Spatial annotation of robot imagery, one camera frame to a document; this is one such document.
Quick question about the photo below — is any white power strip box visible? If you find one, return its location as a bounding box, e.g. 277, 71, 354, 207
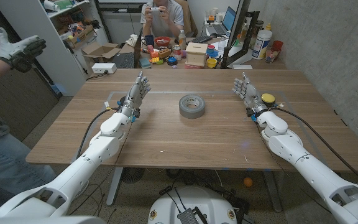
91, 62, 117, 75

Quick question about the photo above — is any white paper sheet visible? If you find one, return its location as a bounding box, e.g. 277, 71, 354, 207
231, 63, 254, 70

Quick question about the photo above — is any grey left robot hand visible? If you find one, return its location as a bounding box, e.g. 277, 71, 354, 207
119, 70, 152, 118

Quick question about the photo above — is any food can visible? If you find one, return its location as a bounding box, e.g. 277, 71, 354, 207
172, 45, 183, 61

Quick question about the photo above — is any yellow button with black base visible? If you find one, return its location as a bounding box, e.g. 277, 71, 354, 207
260, 93, 277, 108

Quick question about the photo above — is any grey duct tape roll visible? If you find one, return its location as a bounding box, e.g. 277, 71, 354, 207
178, 94, 206, 119

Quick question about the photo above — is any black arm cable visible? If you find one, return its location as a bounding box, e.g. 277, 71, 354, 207
271, 106, 358, 190
75, 107, 124, 160

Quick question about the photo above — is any silver laptop with blue screen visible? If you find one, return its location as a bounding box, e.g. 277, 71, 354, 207
206, 6, 237, 35

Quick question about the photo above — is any wooden box with slot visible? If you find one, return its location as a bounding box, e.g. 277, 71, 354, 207
185, 42, 208, 67

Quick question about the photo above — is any grey table leg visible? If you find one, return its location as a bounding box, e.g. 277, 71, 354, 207
106, 167, 124, 207
262, 170, 283, 213

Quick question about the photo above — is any black monitor on stand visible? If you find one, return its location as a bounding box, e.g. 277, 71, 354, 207
221, 0, 260, 69

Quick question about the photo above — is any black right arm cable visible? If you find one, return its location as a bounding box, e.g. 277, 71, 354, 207
271, 106, 358, 190

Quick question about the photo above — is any red bowl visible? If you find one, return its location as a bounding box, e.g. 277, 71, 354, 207
154, 36, 172, 47

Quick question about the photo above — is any open cardboard box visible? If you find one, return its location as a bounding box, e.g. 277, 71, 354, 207
81, 42, 122, 63

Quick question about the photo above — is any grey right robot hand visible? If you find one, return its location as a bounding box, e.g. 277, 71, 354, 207
231, 72, 269, 116

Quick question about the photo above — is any white shelf unit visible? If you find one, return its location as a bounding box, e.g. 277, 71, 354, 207
0, 0, 110, 96

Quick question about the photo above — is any brown toy brick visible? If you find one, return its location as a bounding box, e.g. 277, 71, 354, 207
157, 48, 172, 59

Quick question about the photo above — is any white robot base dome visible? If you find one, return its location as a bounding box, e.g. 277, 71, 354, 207
147, 185, 238, 224

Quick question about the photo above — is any seated person in grey shirt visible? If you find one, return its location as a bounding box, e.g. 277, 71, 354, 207
140, 0, 185, 39

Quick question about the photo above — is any clear glass with items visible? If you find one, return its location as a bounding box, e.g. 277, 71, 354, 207
265, 47, 280, 64

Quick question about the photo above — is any person's right gloved hand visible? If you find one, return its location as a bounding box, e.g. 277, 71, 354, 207
0, 27, 47, 73

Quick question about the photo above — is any cardboard box with toys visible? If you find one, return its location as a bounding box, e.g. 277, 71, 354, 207
65, 24, 98, 47

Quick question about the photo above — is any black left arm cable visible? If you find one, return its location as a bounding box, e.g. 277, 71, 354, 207
75, 107, 124, 160

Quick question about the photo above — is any clear plastic bottle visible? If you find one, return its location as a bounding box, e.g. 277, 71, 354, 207
178, 29, 187, 50

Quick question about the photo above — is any black laptop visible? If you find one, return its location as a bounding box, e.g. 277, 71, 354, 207
112, 29, 143, 69

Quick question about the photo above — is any white canister with label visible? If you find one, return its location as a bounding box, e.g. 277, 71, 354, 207
251, 29, 273, 60

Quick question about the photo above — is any dark blue mug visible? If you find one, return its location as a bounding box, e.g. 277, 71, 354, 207
141, 34, 155, 47

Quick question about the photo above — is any brown chair back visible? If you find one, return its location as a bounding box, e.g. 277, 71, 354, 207
175, 0, 198, 37

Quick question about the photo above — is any white cloth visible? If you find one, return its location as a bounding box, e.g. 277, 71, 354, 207
125, 34, 139, 47

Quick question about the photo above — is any black floor fan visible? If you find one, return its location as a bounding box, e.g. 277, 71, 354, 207
121, 167, 145, 184

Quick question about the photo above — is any standing person in jeans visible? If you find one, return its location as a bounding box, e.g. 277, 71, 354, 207
0, 99, 57, 215

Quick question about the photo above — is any black ribbed module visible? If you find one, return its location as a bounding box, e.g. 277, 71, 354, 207
177, 207, 209, 224

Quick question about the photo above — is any black keyboard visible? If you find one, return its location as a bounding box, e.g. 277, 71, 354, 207
191, 35, 213, 44

